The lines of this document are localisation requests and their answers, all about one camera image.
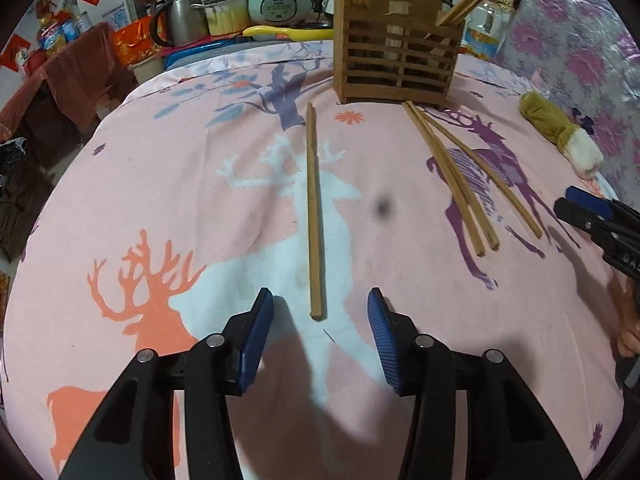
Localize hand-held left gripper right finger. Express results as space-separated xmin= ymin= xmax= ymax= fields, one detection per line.
xmin=367 ymin=287 xmax=583 ymax=480

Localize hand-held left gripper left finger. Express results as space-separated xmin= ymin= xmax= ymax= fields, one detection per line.
xmin=59 ymin=287 xmax=275 ymax=480

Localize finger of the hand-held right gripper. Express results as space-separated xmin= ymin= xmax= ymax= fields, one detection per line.
xmin=565 ymin=186 xmax=640 ymax=221
xmin=554 ymin=197 xmax=640 ymax=242

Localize wooden chopstick holder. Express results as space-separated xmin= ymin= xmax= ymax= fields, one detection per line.
xmin=332 ymin=0 xmax=463 ymax=107

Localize person's right hand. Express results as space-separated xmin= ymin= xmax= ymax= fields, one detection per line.
xmin=612 ymin=279 xmax=640 ymax=360

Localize pink deer print bedsheet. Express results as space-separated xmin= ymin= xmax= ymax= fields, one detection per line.
xmin=0 ymin=37 xmax=631 ymax=480

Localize clear plastic oil bottle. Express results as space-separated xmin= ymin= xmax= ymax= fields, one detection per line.
xmin=462 ymin=0 xmax=516 ymax=61

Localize dark clothes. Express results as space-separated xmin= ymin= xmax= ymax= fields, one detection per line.
xmin=0 ymin=137 xmax=56 ymax=261

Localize blue mat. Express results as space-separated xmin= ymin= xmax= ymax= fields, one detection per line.
xmin=162 ymin=35 xmax=251 ymax=68

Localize yellow plastic ladle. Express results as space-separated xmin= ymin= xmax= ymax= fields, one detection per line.
xmin=243 ymin=25 xmax=335 ymax=42

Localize table with red cloth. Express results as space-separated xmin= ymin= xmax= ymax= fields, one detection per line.
xmin=0 ymin=22 xmax=133 ymax=136

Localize orange gift bag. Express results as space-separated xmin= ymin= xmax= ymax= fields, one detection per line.
xmin=111 ymin=17 xmax=163 ymax=66

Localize steel pot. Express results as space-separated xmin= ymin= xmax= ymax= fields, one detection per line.
xmin=192 ymin=0 xmax=251 ymax=37

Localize steel electric kettle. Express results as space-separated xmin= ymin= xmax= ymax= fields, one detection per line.
xmin=150 ymin=0 xmax=208 ymax=48

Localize pale blue rice cooker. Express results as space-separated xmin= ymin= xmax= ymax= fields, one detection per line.
xmin=248 ymin=0 xmax=313 ymax=28

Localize yellow cooking oil bottle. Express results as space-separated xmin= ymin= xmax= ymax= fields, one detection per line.
xmin=36 ymin=0 xmax=68 ymax=51

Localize floral plastic wall sheet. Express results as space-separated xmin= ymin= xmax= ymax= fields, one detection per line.
xmin=500 ymin=0 xmax=640 ymax=196

